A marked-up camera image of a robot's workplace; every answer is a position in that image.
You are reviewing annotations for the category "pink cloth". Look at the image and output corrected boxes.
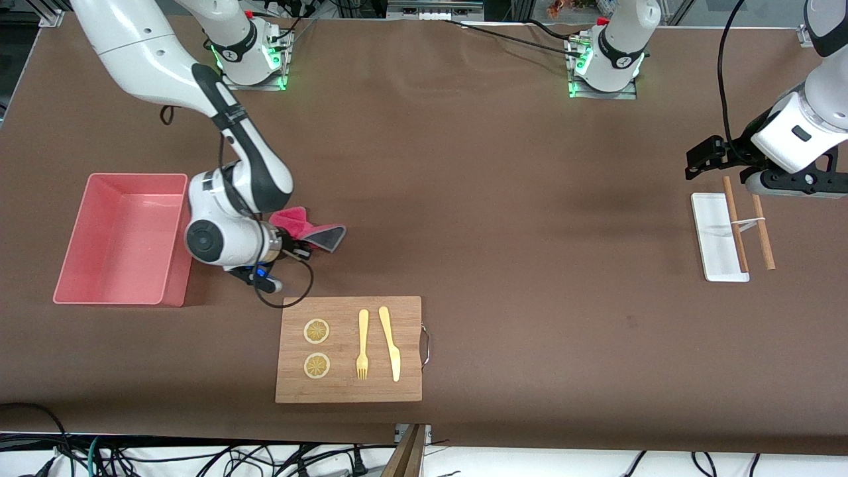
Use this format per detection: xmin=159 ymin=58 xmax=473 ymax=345
xmin=268 ymin=206 xmax=348 ymax=255

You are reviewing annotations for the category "white rectangular tray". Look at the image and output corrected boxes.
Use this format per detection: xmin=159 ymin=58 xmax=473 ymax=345
xmin=690 ymin=192 xmax=751 ymax=284

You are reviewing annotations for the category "yellow plastic fork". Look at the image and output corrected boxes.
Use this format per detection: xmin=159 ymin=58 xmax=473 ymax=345
xmin=356 ymin=309 xmax=370 ymax=381

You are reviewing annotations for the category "yellow plastic knife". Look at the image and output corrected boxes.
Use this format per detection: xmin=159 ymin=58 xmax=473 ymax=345
xmin=378 ymin=305 xmax=402 ymax=383

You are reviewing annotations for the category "wooden cutting board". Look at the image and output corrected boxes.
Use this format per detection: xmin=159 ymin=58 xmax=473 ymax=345
xmin=275 ymin=296 xmax=423 ymax=404

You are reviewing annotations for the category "pink plastic bin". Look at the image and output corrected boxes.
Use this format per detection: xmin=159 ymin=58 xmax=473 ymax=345
xmin=53 ymin=173 xmax=195 ymax=307

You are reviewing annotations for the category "wooden beam under table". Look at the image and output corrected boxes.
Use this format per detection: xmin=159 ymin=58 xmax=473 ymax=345
xmin=380 ymin=424 xmax=429 ymax=477

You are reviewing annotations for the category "grey metal box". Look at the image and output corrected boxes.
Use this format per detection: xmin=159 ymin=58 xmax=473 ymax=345
xmin=387 ymin=0 xmax=486 ymax=21

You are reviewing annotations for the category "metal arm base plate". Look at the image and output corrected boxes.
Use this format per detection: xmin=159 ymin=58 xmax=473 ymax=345
xmin=567 ymin=34 xmax=639 ymax=101
xmin=218 ymin=25 xmax=292 ymax=91

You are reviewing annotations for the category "black table cable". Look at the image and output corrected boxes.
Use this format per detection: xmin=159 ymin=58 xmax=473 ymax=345
xmin=443 ymin=18 xmax=592 ymax=59

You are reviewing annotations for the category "teal floor cable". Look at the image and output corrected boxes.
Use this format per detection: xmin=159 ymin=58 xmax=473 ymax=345
xmin=86 ymin=435 xmax=107 ymax=477

